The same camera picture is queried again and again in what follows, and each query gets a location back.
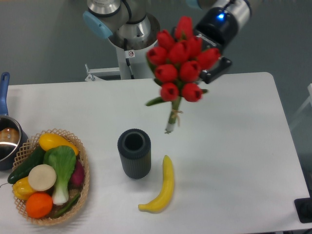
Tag orange fruit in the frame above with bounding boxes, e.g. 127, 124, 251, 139
26, 192, 53, 218

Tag yellow squash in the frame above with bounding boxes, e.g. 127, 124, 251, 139
39, 133, 79, 156

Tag yellow bell pepper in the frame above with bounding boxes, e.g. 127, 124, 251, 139
12, 177, 37, 200

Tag yellow banana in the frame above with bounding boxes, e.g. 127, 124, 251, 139
138, 155, 175, 213

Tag green bok choy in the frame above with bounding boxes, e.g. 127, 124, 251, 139
43, 145, 76, 205

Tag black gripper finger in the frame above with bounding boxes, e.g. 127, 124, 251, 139
199, 57, 232, 84

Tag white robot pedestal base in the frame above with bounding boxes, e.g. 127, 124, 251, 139
85, 42, 157, 81

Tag dark green cucumber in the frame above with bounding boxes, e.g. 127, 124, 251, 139
7, 146, 45, 184

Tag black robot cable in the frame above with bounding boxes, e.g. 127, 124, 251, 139
123, 38, 135, 80

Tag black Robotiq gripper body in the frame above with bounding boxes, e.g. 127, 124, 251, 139
193, 0, 253, 52

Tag woven wicker basket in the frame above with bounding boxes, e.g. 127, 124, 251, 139
8, 129, 90, 226

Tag dark grey ribbed vase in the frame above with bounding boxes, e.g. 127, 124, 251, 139
117, 129, 151, 179

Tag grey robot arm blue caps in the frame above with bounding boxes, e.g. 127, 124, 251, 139
83, 0, 260, 81

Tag red tulip bouquet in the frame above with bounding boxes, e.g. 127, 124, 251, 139
146, 16, 221, 134

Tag green bean pod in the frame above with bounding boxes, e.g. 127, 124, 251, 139
52, 194, 80, 218

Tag black device at table edge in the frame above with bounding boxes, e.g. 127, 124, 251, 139
294, 197, 312, 223

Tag purple sweet potato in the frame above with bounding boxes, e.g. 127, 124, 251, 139
70, 160, 85, 186

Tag cream round radish slice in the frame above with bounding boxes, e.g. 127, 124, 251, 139
28, 164, 57, 192

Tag blue handled saucepan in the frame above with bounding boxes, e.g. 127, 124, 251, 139
0, 72, 28, 171

